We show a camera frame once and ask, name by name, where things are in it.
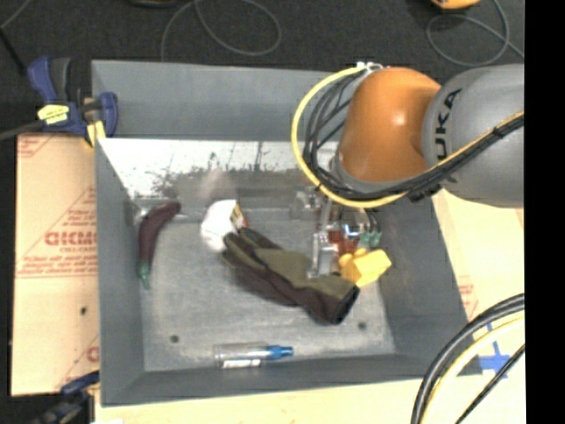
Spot grey metal bin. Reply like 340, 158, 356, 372
90, 58, 471, 405

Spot brown cardboard board, red print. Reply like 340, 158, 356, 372
9, 131, 525, 398

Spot dark brown and olive glove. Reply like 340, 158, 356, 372
220, 226, 361, 326

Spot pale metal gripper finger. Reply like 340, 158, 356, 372
311, 231, 338, 280

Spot clear tube with blue cap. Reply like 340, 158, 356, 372
212, 341, 295, 370

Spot yellow toy block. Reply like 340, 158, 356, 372
337, 246, 393, 289

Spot white crumpled packet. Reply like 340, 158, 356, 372
199, 198, 249, 254

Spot purple toy eggplant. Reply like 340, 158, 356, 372
135, 201, 183, 291

